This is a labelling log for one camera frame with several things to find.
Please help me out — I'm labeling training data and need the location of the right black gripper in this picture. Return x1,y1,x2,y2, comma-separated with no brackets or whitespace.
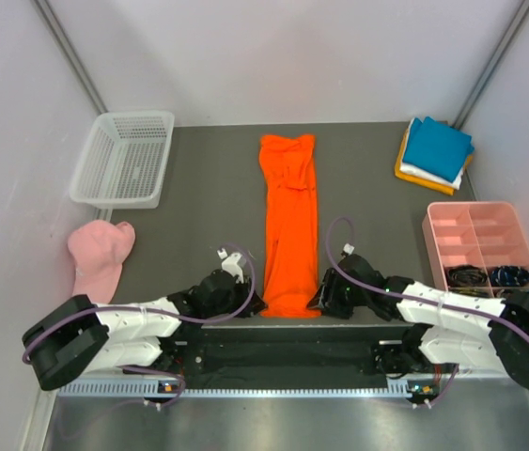
308,268,370,319

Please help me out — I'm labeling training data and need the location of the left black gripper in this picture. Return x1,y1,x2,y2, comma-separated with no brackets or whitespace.
204,275,267,319

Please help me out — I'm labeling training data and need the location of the orange t shirt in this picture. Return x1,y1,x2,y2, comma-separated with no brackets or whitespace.
259,134,320,319

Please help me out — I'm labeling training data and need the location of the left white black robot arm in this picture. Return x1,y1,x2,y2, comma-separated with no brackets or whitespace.
22,270,266,391

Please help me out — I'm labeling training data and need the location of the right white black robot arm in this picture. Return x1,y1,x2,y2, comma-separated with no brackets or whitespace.
307,254,529,390

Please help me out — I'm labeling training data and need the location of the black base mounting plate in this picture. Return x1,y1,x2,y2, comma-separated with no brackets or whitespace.
145,325,437,377

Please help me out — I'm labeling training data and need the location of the pink baseball cap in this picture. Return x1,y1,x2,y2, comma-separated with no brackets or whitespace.
68,220,135,304

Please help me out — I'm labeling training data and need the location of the folded yellow t shirt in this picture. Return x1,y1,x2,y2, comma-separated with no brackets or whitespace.
394,126,474,196

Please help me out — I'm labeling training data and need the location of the folded white t shirt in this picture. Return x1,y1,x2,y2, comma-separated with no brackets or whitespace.
399,117,466,191

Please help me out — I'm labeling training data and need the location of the pink compartment organizer tray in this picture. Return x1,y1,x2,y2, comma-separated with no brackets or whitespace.
422,202,529,297

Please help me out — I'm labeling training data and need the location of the white perforated plastic basket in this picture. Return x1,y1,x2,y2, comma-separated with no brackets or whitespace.
69,110,175,210

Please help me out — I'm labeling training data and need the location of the folded blue t shirt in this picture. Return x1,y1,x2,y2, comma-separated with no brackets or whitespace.
398,117,475,189

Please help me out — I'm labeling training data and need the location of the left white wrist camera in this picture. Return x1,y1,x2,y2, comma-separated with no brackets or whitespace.
217,248,247,284

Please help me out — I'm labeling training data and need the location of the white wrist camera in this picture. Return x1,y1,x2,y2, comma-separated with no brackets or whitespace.
217,248,247,284
342,243,355,257

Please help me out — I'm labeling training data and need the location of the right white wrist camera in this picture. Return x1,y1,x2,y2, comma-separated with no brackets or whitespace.
342,243,355,257

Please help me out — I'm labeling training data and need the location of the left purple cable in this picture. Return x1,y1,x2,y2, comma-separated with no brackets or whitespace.
21,241,257,409

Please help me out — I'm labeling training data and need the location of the grey slotted cable duct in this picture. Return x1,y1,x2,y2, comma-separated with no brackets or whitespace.
57,378,412,399

